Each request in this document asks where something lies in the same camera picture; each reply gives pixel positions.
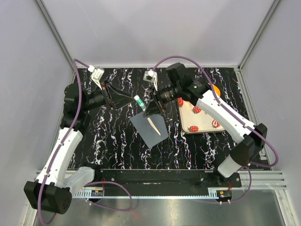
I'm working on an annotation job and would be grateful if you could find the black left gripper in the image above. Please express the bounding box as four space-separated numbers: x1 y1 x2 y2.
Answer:
81 79 135 112

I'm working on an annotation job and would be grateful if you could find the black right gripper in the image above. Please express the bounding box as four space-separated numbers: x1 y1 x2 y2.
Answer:
143 83 181 117

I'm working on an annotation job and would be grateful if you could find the white green glue stick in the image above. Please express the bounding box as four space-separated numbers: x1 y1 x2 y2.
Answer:
134 95 146 111

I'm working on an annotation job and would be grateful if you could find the beige lined letter paper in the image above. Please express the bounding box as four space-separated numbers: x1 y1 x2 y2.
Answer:
147 118 161 136

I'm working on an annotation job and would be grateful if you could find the grey paper envelope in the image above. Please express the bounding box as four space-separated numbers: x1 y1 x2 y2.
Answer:
130 112 169 148

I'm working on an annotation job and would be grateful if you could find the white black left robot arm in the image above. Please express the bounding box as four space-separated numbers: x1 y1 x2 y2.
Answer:
24 80 134 214

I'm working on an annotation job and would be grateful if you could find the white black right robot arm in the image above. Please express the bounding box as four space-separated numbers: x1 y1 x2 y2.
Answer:
143 63 267 187

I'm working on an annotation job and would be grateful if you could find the strawberry pattern tray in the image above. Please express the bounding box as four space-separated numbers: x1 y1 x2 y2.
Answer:
177 97 225 134

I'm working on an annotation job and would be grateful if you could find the orange bowl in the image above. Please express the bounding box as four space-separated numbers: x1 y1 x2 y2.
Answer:
213 85 221 97

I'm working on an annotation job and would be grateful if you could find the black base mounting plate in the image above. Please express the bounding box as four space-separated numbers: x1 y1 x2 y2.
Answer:
94 169 242 197

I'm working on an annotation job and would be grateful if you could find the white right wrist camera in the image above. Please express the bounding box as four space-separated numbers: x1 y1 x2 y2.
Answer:
143 70 158 90

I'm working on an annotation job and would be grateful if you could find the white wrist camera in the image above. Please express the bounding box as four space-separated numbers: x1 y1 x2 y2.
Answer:
143 70 158 90
88 65 104 90

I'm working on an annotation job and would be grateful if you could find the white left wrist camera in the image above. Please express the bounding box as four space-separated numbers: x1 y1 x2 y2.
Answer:
88 65 104 90

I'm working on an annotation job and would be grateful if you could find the white slotted cable duct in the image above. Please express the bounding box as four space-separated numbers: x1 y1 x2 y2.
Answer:
73 189 104 199

